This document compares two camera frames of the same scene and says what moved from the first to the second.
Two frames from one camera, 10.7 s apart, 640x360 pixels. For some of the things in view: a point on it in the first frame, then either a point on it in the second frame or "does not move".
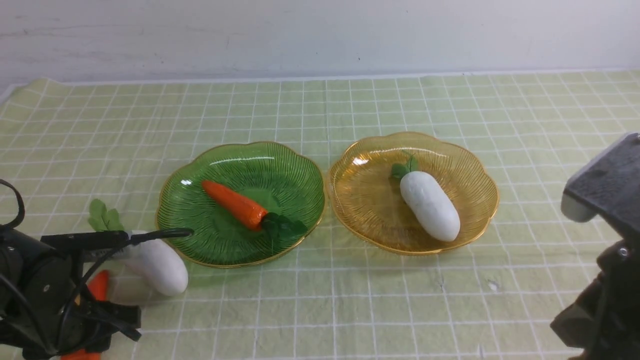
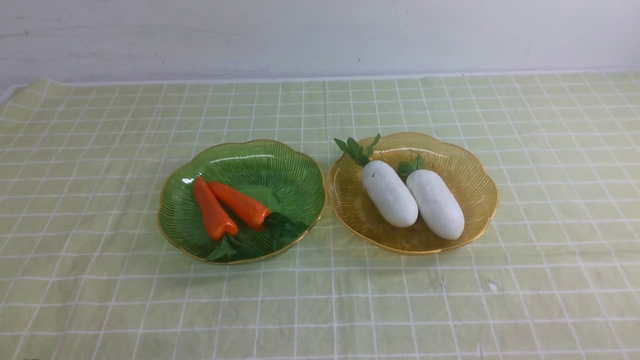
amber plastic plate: x=366 y=204 does not move
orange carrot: x=98 y=285 to x=221 y=228
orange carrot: x=250 y=216 does not move
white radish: x=427 y=200 does not move
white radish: x=142 y=261 to x=385 y=190
